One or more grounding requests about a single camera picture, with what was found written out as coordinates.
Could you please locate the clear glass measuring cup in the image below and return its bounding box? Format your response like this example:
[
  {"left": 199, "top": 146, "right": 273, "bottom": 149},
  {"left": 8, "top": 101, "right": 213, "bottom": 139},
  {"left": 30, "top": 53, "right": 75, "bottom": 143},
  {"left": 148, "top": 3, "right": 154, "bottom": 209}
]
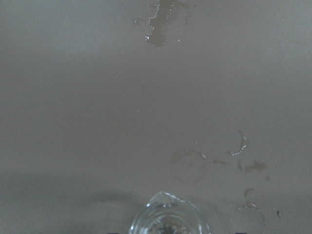
[{"left": 128, "top": 191, "right": 211, "bottom": 234}]

